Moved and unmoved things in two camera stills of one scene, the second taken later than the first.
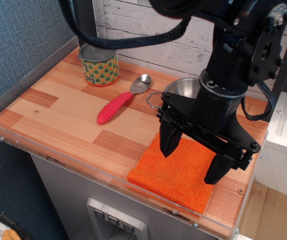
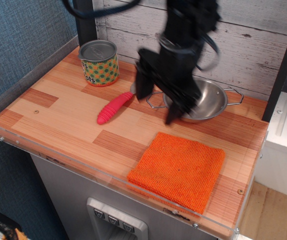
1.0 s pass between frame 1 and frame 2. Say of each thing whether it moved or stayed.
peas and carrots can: stayed
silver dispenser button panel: stayed
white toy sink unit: stayed
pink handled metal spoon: stayed
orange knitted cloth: stayed
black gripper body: moved
